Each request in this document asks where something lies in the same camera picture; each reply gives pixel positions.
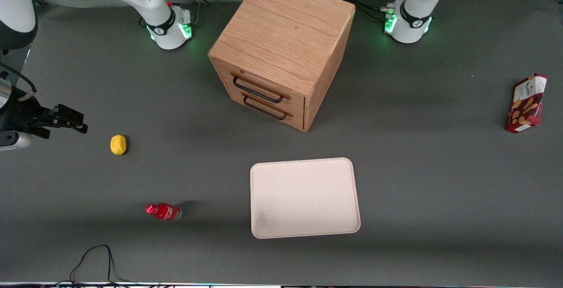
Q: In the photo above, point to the wooden two-drawer cabinet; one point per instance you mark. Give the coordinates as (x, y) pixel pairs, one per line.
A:
(281, 28)

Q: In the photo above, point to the beige plastic tray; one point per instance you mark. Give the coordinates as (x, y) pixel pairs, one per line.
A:
(303, 198)

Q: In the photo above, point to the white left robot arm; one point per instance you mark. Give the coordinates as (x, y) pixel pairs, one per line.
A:
(413, 15)

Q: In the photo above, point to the red cookie box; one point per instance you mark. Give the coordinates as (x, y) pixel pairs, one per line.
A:
(525, 103)

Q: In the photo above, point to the red cola bottle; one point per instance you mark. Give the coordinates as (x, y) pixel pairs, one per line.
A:
(163, 211)

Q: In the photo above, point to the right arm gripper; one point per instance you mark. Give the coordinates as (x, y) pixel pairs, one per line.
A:
(20, 113)

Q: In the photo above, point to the yellow lemon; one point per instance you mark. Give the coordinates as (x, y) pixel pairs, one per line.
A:
(118, 144)

